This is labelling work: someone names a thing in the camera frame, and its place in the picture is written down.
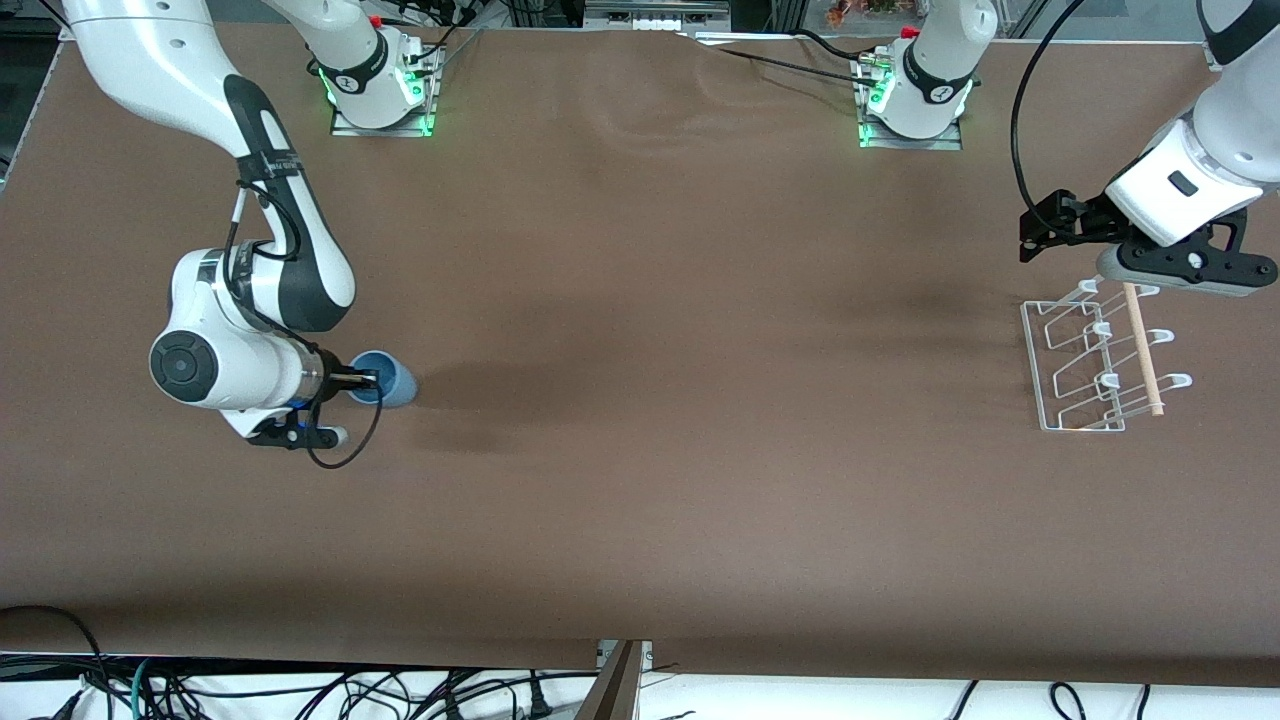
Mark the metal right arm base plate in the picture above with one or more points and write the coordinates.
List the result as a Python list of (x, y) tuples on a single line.
[(345, 127)]

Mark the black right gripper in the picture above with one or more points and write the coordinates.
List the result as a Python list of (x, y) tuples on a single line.
[(336, 378)]

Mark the blue plastic cup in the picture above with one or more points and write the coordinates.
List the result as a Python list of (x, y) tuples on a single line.
[(400, 385)]

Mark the wooden beam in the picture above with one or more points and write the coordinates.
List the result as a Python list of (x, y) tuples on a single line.
[(615, 690)]

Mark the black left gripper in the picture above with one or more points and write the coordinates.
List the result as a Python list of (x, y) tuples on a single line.
[(1089, 216)]

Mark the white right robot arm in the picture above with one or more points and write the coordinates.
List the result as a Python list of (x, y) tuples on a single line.
[(130, 60)]

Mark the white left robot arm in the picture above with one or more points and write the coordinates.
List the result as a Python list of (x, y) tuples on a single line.
[(1230, 130)]

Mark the grey power strip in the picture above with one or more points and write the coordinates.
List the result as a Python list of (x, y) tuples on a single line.
[(655, 10)]

